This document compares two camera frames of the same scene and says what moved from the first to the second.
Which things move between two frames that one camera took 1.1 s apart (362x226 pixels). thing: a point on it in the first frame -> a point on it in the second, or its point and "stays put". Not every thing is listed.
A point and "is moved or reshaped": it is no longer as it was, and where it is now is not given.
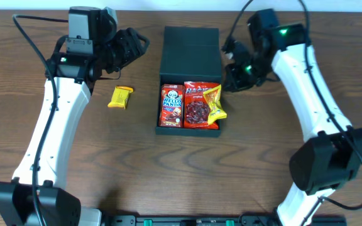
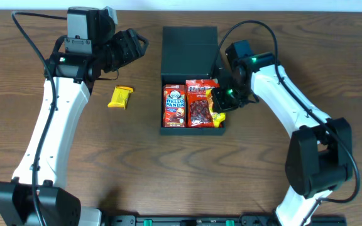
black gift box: x=189 y=54 stays put
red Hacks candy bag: x=195 y=110 stays put
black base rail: x=208 y=220 stays put
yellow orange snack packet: x=214 y=98 is moved or reshaped
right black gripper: x=234 y=85 -> x=222 y=105
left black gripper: x=128 y=46 stays put
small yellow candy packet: x=120 y=96 stays put
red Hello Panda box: x=171 y=105 is moved or reshaped
